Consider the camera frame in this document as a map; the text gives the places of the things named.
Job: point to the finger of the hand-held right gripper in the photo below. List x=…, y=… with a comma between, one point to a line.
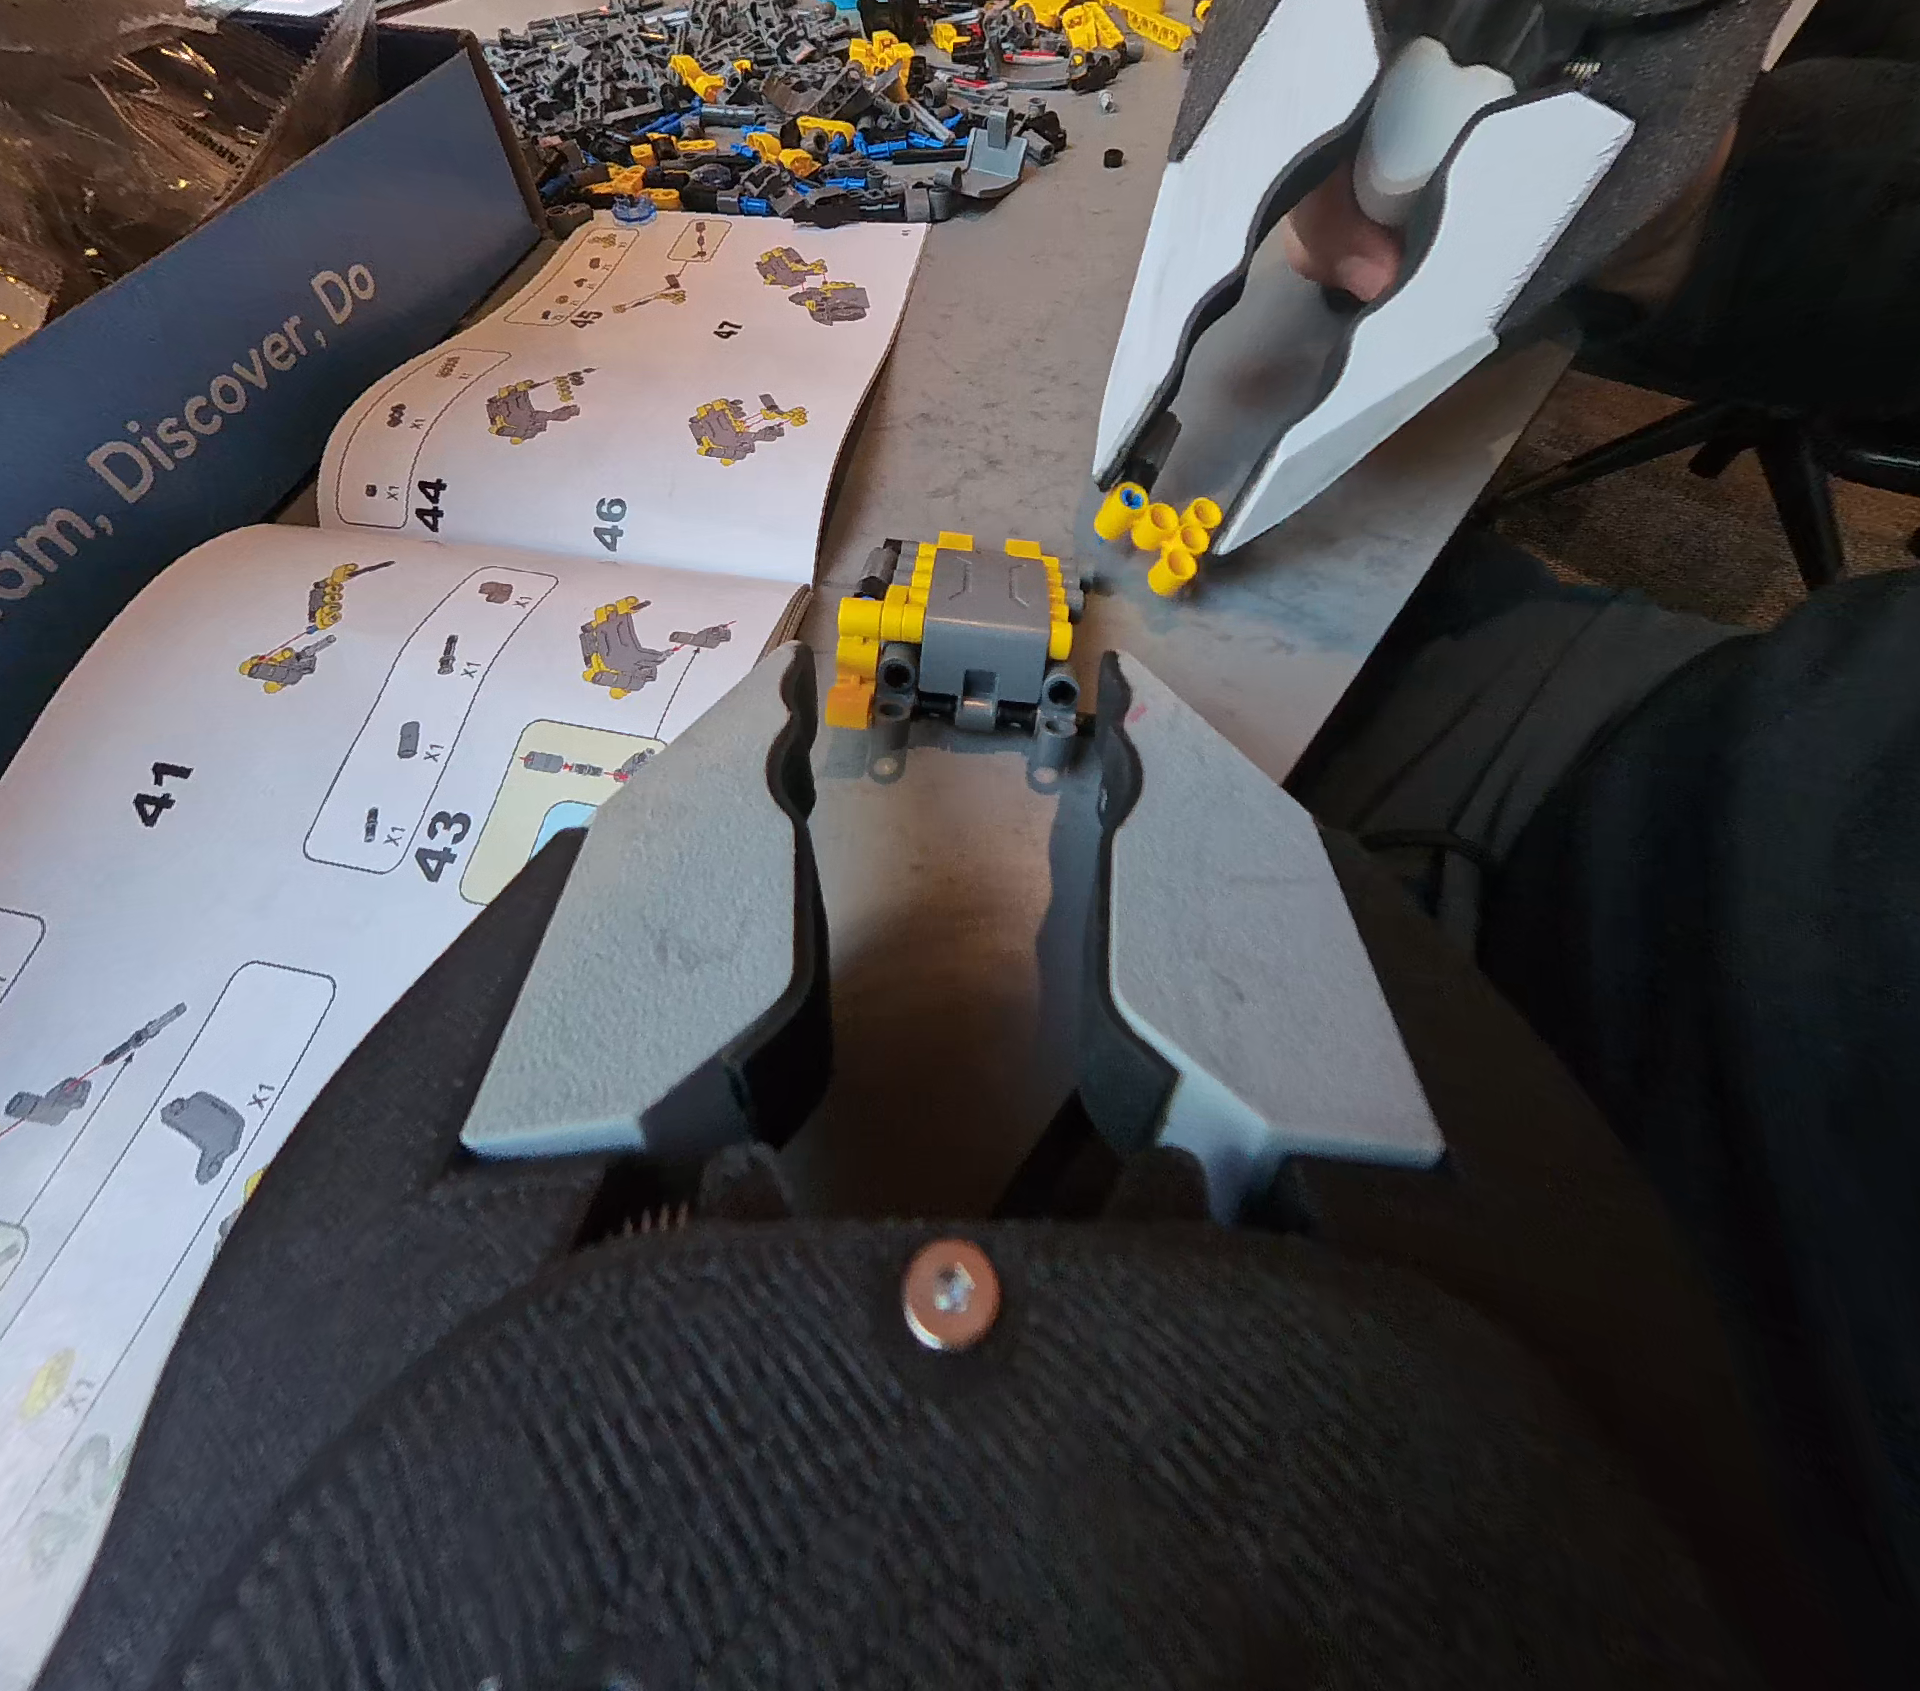
x=1500, y=220
x=1244, y=160

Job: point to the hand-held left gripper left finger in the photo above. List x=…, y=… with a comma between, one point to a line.
x=660, y=955

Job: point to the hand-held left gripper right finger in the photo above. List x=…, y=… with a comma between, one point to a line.
x=1260, y=971

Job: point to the yellow brick beam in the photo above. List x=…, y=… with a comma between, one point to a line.
x=1118, y=515

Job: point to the yellow three-hole connector brick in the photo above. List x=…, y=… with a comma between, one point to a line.
x=1178, y=543

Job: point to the yellow grey brick assembly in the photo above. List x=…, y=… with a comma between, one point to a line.
x=975, y=625

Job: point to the person's right forearm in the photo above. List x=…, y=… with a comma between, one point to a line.
x=1800, y=220

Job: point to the grey desk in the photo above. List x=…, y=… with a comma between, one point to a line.
x=975, y=370

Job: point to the person's right hand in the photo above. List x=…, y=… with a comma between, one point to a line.
x=1342, y=258

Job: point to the black office chair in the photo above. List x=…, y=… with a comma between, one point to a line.
x=1771, y=459

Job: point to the open instruction booklet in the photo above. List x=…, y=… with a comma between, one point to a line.
x=375, y=671

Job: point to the pile of loose brick pieces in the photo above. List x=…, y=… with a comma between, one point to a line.
x=780, y=100

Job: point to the person's body in black clothing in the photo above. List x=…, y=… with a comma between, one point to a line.
x=1724, y=895

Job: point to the blue cardboard box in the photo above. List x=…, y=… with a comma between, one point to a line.
x=225, y=370

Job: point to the crumpled clear plastic bag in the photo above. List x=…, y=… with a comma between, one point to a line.
x=120, y=100

